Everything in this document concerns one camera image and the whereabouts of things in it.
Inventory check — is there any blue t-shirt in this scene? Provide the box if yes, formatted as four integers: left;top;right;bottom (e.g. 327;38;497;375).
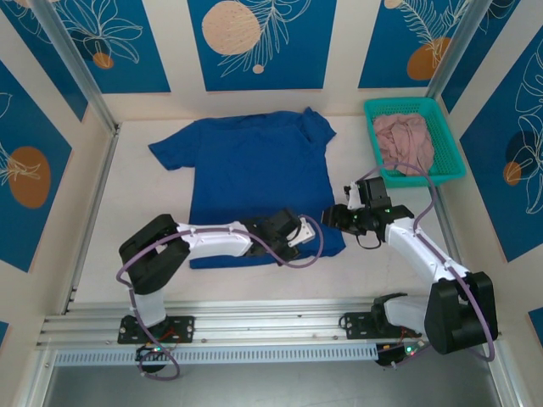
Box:
147;106;347;270

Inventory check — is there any pink crumpled cloth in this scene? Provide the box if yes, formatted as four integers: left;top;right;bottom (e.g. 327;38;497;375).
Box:
372;112;437;177

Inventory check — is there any teal plastic mesh basket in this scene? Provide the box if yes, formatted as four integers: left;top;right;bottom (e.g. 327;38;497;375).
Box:
363;97;467;189

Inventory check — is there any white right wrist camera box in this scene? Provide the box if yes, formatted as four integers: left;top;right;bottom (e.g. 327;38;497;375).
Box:
342;180;362;211

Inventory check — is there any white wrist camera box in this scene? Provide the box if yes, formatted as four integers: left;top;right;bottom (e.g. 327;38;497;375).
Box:
287;215;317;249
342;180;362;211

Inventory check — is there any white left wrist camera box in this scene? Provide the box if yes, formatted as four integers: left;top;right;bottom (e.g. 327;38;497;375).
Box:
287;215;317;249

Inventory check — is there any thin black wire loop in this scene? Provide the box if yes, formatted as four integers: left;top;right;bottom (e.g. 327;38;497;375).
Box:
355;234;383;251

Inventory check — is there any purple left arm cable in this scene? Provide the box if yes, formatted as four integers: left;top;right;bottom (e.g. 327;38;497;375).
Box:
115;214;326;381

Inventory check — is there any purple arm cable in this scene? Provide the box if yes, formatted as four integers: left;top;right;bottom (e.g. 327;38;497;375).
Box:
354;162;497;370
115;214;326;381

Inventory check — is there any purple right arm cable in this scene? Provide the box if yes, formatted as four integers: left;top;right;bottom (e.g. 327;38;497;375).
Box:
354;162;497;370

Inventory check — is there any aluminium mounting rail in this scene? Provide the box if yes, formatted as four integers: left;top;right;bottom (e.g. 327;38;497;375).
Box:
36;298;504;349

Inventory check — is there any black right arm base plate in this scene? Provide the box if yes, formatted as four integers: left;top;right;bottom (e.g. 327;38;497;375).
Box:
341;311;423;340

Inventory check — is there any grey slotted cable duct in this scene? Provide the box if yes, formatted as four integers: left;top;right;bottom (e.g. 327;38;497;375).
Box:
53;343;381;366

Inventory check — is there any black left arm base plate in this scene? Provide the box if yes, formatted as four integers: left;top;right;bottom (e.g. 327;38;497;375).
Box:
117;315;197;344

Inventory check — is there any aluminium corner post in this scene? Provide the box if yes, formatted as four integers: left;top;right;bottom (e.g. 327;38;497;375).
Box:
30;0;122;137
425;0;497;103

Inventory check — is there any aluminium frame leg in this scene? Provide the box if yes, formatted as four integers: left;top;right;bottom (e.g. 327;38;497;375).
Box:
481;338;531;407
12;347;56;407

